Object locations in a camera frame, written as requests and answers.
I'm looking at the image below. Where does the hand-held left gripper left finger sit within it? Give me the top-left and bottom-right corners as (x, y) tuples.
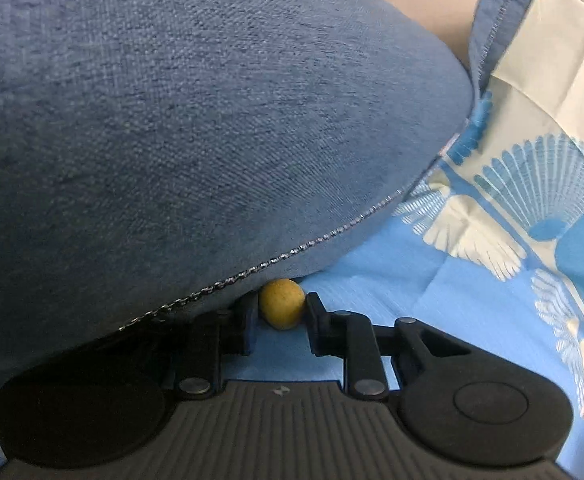
(162, 292), (259, 401)

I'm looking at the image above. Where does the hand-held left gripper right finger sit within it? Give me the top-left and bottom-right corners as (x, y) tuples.
(304, 292), (475, 401)

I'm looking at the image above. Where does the small yellow round fruit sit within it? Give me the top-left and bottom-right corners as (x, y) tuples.
(258, 279), (306, 331)

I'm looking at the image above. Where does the blue fan-print sheet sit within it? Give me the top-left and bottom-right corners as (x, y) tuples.
(219, 0), (584, 480)

